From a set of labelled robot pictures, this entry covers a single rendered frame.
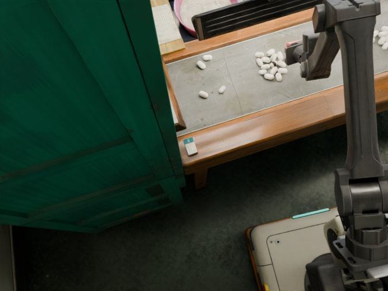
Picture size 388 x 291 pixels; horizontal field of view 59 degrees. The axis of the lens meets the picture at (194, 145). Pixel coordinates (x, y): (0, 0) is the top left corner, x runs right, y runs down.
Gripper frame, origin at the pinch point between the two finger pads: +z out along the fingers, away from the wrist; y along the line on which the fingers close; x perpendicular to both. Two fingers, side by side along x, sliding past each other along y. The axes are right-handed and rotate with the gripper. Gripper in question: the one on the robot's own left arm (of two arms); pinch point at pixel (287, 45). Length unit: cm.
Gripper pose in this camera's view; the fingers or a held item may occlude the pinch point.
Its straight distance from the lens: 137.5
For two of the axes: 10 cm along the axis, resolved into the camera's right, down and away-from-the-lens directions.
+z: -2.4, -5.3, 8.1
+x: 2.2, 7.9, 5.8
